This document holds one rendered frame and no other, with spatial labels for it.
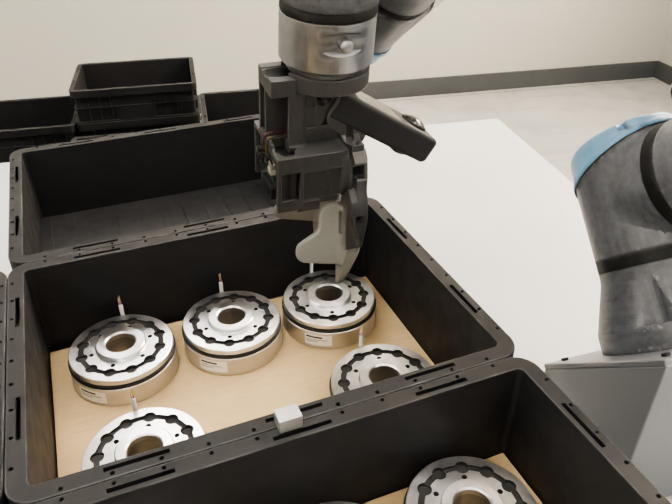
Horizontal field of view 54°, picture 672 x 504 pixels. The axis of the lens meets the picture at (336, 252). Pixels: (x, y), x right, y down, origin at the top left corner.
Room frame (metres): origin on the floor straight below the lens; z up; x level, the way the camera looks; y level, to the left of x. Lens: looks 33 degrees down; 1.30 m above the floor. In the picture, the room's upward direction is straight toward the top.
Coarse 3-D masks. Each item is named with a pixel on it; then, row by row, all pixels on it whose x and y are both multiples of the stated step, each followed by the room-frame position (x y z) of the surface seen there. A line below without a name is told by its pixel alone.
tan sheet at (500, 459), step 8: (496, 456) 0.38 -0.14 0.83; (504, 456) 0.38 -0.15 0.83; (504, 464) 0.38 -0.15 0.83; (512, 472) 0.37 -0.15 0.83; (520, 480) 0.36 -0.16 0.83; (528, 488) 0.35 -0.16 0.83; (384, 496) 0.34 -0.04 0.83; (392, 496) 0.34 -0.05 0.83; (400, 496) 0.34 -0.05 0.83; (536, 496) 0.34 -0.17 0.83
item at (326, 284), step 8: (328, 280) 0.60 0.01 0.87; (312, 288) 0.58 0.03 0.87; (320, 288) 0.59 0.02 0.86; (328, 288) 0.59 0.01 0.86; (336, 288) 0.59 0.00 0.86; (344, 288) 0.58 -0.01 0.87; (312, 296) 0.57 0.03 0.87; (344, 296) 0.57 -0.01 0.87; (312, 304) 0.56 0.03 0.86; (320, 304) 0.56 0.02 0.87; (328, 304) 0.56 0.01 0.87; (336, 304) 0.56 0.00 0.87; (344, 304) 0.56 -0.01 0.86
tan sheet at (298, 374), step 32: (384, 320) 0.57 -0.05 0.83; (64, 352) 0.52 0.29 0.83; (288, 352) 0.52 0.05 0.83; (320, 352) 0.52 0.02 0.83; (416, 352) 0.52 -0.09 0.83; (64, 384) 0.47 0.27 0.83; (192, 384) 0.47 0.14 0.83; (224, 384) 0.47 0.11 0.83; (256, 384) 0.47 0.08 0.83; (288, 384) 0.47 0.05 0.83; (320, 384) 0.47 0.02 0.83; (64, 416) 0.43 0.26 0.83; (96, 416) 0.43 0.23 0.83; (192, 416) 0.43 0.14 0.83; (224, 416) 0.43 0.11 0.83; (256, 416) 0.43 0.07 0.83; (64, 448) 0.39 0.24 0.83
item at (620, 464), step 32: (448, 384) 0.37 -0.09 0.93; (480, 384) 0.38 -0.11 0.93; (544, 384) 0.37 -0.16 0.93; (320, 416) 0.34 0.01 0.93; (352, 416) 0.34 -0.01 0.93; (576, 416) 0.34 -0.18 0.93; (224, 448) 0.31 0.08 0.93; (256, 448) 0.31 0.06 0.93; (608, 448) 0.31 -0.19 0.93; (128, 480) 0.28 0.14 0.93; (160, 480) 0.28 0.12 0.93; (640, 480) 0.28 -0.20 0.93
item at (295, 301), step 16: (320, 272) 0.62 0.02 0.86; (288, 288) 0.59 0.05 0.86; (304, 288) 0.59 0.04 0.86; (352, 288) 0.59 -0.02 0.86; (368, 288) 0.59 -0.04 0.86; (288, 304) 0.56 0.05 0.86; (304, 304) 0.56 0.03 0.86; (352, 304) 0.56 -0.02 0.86; (368, 304) 0.56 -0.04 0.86; (304, 320) 0.53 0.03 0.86; (320, 320) 0.53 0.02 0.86; (336, 320) 0.54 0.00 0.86; (352, 320) 0.53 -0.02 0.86
